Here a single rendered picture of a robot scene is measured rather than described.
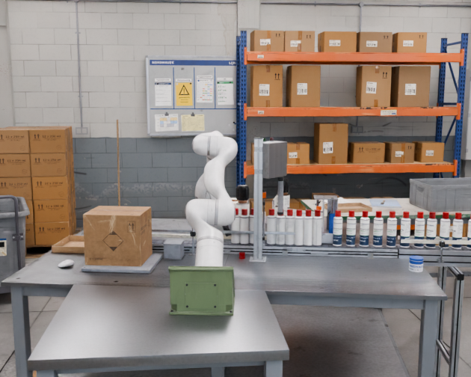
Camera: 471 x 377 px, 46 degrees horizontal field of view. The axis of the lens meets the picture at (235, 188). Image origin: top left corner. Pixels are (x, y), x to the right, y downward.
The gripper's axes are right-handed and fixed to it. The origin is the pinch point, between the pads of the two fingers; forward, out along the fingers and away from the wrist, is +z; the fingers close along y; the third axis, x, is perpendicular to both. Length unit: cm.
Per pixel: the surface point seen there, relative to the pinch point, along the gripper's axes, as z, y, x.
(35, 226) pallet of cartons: -25, 248, 241
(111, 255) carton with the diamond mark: -16, -41, 54
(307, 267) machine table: 26, -27, -39
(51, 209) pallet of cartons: -35, 253, 220
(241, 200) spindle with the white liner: -11.6, 24.5, -10.8
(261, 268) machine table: 17.8, -30.8, -15.9
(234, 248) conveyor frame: 9.3, -5.0, -1.3
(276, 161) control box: -31, -13, -41
